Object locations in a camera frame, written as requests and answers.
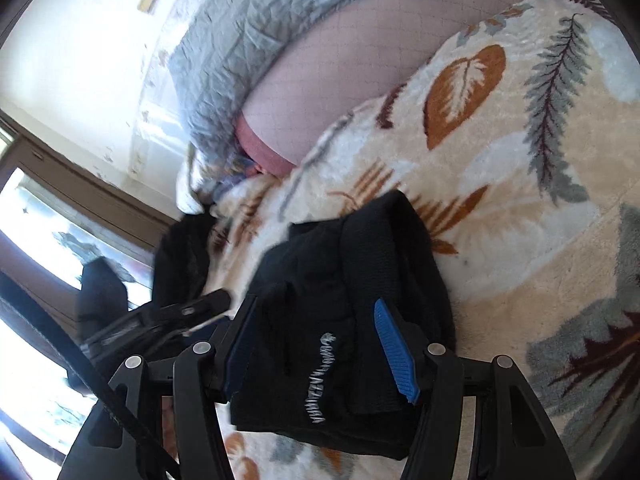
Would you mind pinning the black pants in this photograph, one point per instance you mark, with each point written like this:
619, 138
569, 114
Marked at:
318, 372

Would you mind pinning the black garment pile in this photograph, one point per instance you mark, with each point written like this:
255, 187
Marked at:
181, 261

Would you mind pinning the grey quilted pillow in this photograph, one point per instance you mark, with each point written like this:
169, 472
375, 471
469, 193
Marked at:
227, 49

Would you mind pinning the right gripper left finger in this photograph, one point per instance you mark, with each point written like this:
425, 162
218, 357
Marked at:
158, 420

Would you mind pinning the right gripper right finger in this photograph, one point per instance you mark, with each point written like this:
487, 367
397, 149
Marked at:
513, 437

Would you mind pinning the white patterned cloth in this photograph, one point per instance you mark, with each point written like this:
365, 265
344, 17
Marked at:
202, 181

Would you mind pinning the leaf pattern fleece blanket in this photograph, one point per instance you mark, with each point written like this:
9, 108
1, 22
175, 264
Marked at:
518, 144

